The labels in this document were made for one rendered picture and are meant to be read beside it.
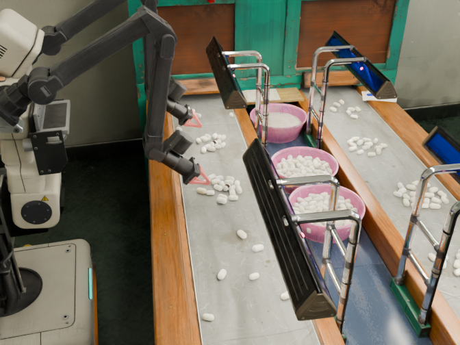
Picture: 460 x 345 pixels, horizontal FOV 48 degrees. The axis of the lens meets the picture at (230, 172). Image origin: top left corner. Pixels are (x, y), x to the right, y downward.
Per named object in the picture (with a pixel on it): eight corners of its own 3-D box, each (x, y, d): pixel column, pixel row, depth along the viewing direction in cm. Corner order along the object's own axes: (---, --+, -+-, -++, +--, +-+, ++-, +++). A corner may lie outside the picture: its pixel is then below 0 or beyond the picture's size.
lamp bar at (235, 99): (224, 110, 180) (224, 91, 176) (205, 52, 232) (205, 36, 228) (247, 108, 181) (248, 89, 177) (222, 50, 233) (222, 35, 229)
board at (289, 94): (238, 105, 249) (238, 103, 248) (233, 93, 261) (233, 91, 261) (304, 100, 253) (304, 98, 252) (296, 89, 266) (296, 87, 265)
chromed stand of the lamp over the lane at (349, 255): (276, 356, 136) (286, 223, 112) (261, 301, 152) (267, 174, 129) (345, 348, 138) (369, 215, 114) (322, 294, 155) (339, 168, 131)
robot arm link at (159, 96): (153, 22, 153) (159, 35, 144) (172, 24, 155) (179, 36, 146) (140, 146, 175) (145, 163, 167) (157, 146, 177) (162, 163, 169)
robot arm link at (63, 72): (151, -6, 148) (157, 4, 140) (174, 33, 156) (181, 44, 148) (22, 74, 150) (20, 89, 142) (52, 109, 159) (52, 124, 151)
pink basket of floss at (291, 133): (285, 152, 228) (286, 133, 223) (237, 135, 242) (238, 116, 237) (315, 131, 245) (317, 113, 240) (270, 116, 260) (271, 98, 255)
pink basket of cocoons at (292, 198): (297, 253, 171) (299, 231, 166) (278, 207, 193) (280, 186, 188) (373, 246, 174) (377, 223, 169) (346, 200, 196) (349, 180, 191)
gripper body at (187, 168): (196, 158, 182) (180, 147, 179) (199, 173, 174) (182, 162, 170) (185, 171, 184) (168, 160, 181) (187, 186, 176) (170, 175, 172)
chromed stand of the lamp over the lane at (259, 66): (224, 168, 217) (223, 66, 193) (218, 145, 234) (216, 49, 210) (267, 163, 219) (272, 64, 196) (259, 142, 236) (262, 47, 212)
